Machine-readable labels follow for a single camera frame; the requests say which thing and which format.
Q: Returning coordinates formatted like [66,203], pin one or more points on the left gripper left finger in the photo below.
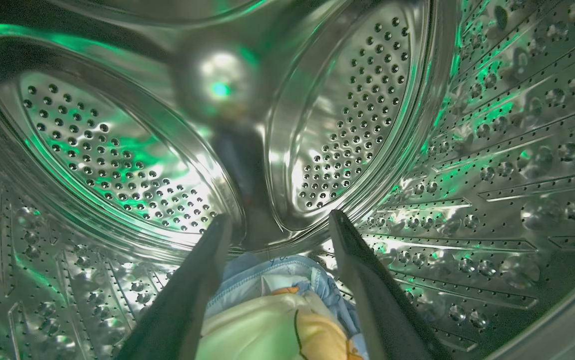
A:
[187,300]

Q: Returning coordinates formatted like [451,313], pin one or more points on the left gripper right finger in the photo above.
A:
[377,305]

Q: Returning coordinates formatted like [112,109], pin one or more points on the perforated steel washer drum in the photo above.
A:
[492,150]

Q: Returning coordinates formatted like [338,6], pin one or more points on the blue printed garment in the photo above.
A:
[287,265]

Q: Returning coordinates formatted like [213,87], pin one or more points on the cream printed garment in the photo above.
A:
[267,325]

